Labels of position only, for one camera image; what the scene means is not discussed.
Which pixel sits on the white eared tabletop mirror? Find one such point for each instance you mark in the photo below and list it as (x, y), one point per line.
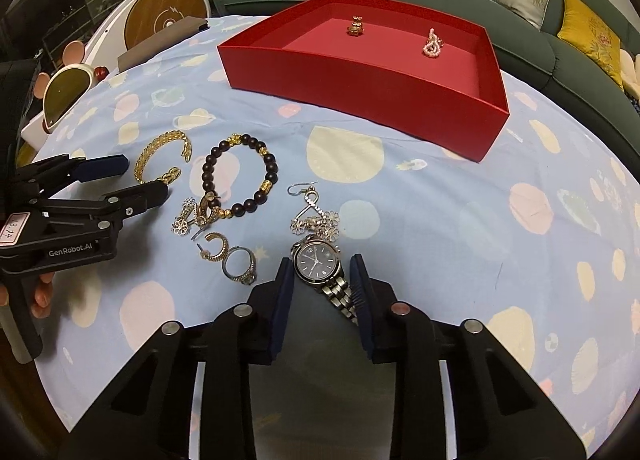
(65, 96)

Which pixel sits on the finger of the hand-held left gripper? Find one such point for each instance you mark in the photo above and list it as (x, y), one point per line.
(145, 193)
(107, 166)

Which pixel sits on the dark glass cabinet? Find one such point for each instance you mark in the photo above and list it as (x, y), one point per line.
(65, 15)

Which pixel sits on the red cardboard box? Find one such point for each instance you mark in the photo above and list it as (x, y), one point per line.
(375, 83)

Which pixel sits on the brown rectangular pad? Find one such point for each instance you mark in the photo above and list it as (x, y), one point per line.
(155, 44)

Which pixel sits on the gold hoop earring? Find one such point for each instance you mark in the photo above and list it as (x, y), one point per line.
(219, 252)
(210, 212)

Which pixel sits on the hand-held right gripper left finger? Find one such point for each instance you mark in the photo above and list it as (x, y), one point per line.
(282, 302)

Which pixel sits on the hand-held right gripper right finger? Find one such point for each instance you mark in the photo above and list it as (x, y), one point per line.
(361, 302)

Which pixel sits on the person's left hand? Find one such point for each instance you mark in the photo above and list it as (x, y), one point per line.
(42, 296)

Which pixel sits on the small gold charm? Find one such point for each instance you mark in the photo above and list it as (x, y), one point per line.
(355, 27)

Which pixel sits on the white flower cushion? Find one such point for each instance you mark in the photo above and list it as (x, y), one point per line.
(632, 73)

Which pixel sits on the white machine with wooden disc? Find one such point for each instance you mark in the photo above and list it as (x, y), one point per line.
(152, 10)

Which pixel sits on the silver wristwatch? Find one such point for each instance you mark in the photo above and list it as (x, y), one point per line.
(316, 260)

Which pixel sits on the yellow embroidered cushion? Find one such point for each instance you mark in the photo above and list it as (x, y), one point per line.
(592, 38)

